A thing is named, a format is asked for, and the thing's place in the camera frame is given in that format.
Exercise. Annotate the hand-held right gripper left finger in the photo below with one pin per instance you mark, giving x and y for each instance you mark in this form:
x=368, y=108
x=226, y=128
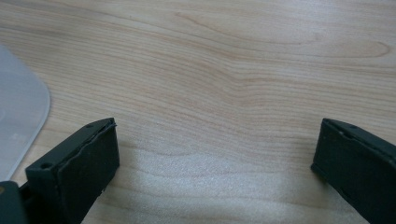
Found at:
x=77, y=168

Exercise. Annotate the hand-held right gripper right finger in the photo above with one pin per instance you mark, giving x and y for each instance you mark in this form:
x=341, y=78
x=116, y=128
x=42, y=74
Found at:
x=358, y=161

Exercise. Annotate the translucent white plastic sheet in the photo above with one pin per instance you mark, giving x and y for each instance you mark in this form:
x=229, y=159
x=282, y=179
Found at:
x=18, y=112

